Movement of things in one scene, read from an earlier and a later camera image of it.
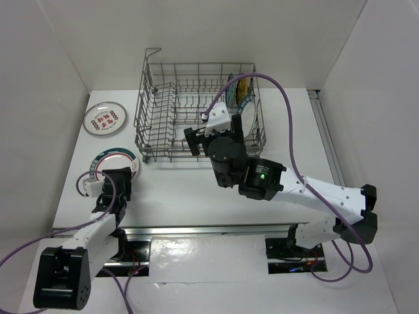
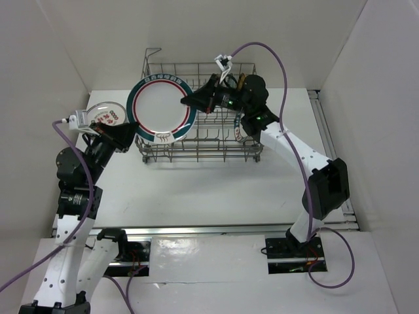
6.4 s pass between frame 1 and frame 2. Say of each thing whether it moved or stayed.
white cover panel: stayed
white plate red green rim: moved
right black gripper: moved
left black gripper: moved
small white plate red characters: stayed
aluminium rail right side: stayed
